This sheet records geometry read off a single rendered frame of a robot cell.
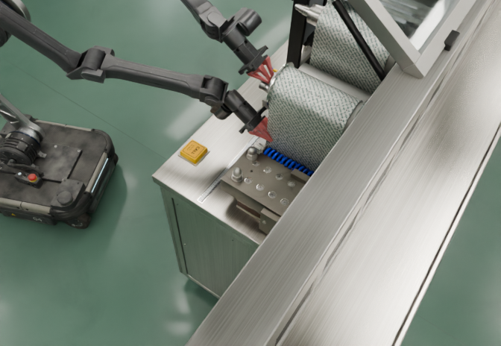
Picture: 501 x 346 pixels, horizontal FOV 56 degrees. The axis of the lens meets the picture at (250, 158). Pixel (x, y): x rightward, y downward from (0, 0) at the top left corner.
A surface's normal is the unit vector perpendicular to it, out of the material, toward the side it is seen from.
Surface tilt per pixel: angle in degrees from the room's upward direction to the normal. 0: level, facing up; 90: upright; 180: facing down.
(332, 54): 92
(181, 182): 0
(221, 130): 0
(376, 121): 0
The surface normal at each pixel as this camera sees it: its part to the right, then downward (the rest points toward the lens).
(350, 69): -0.57, 0.67
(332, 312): 0.03, -0.59
